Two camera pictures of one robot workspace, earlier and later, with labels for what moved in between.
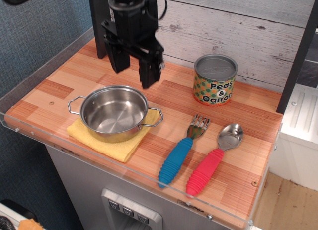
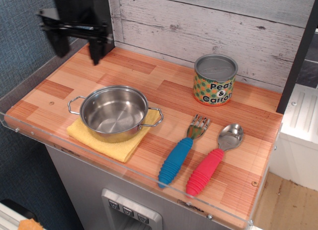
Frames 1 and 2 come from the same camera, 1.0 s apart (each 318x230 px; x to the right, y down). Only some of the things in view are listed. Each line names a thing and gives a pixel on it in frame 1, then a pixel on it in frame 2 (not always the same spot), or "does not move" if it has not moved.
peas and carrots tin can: [214, 74] does not move
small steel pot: [116, 113] does not move
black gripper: [138, 29] to [75, 13]
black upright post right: [299, 57] does not move
